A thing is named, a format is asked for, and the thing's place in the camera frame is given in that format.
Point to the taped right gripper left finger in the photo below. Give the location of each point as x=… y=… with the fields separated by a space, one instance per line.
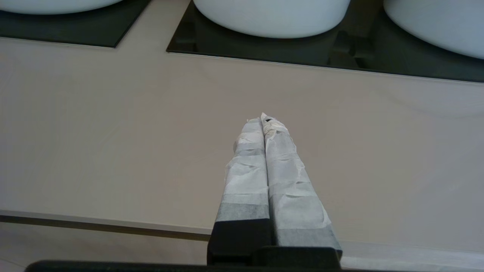
x=245 y=189

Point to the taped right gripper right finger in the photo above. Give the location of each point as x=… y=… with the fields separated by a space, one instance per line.
x=295 y=204

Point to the black glass cooktop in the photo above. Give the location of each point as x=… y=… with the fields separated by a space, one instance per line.
x=94 y=32
x=363 y=54

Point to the white round pot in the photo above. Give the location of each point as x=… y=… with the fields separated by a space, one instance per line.
x=53 y=5
x=450 y=24
x=270 y=19

